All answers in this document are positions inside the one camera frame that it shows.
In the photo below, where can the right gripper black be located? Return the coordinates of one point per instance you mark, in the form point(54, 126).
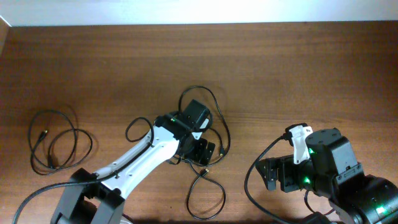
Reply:
point(285, 165)

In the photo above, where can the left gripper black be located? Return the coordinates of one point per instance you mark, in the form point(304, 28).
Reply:
point(198, 153)

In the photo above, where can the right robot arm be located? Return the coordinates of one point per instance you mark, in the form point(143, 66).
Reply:
point(372, 200)

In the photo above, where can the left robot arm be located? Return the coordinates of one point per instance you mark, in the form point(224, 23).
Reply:
point(99, 197)

